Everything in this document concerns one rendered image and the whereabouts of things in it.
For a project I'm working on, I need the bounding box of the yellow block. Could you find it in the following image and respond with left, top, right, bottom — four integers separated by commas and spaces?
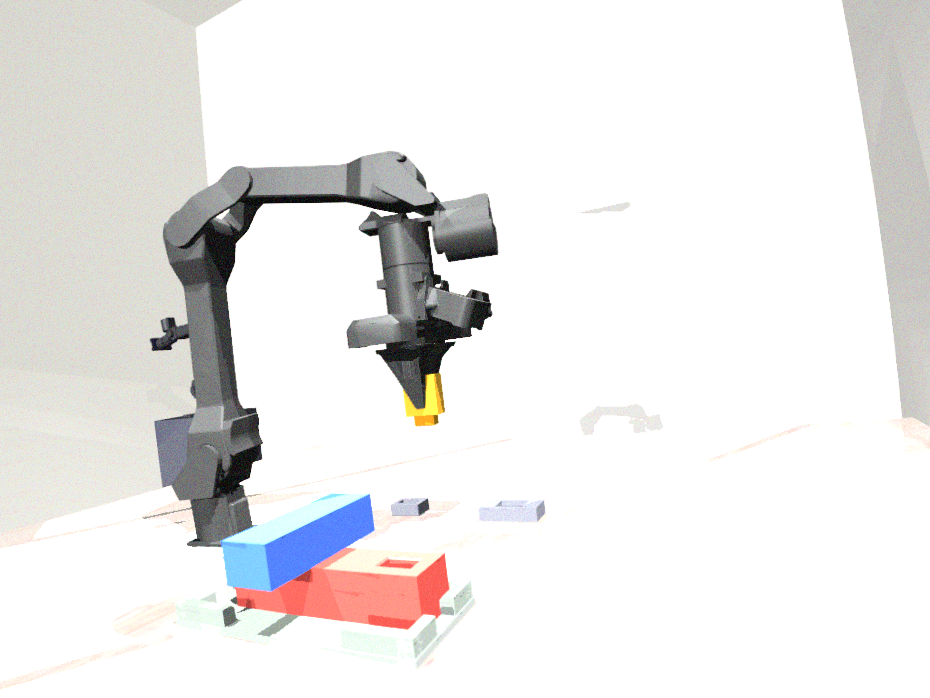
403, 373, 445, 427

